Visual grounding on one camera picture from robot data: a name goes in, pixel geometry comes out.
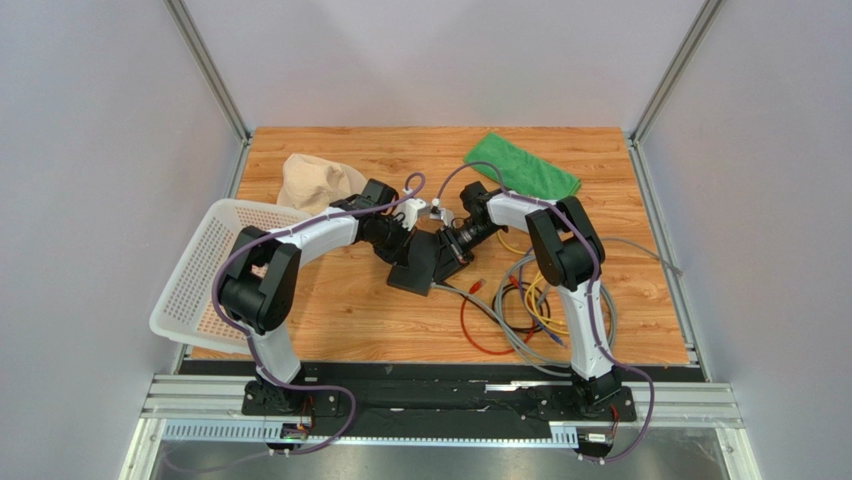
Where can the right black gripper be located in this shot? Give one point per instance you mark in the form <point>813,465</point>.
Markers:
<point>454,244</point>

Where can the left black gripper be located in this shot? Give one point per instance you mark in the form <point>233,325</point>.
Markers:
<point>399,255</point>

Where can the black network switch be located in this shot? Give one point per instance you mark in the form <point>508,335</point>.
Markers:
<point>417,278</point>

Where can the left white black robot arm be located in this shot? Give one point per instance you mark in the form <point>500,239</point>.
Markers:
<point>254,289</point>

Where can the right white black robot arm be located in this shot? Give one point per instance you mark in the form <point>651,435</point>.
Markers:
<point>569,255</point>

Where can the green cloth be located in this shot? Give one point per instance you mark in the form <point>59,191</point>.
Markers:
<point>522,172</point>

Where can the beige cloth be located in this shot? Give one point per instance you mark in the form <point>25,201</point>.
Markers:
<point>310,184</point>

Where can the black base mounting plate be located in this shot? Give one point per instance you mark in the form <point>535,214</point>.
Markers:
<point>431,400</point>

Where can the white plastic basket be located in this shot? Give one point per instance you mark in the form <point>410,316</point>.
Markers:
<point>184,311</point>

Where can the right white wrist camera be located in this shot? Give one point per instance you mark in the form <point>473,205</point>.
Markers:
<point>438,212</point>

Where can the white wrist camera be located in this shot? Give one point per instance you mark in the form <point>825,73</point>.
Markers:
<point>438,212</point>
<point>411,211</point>

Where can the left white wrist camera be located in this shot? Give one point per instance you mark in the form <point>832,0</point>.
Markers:
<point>411,211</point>

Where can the aluminium frame rail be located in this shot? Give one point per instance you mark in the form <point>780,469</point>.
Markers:
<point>208,408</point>

